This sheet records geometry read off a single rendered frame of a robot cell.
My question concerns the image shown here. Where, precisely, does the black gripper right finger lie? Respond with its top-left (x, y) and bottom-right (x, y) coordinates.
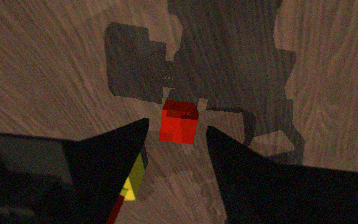
top-left (206, 126), bottom-right (358, 224)

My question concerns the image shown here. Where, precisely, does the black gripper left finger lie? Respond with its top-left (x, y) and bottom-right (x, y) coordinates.
top-left (0, 118), bottom-right (149, 224)

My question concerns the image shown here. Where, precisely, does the red cube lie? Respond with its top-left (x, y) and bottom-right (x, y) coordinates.
top-left (159, 99), bottom-right (199, 144)
top-left (106, 195), bottom-right (125, 224)

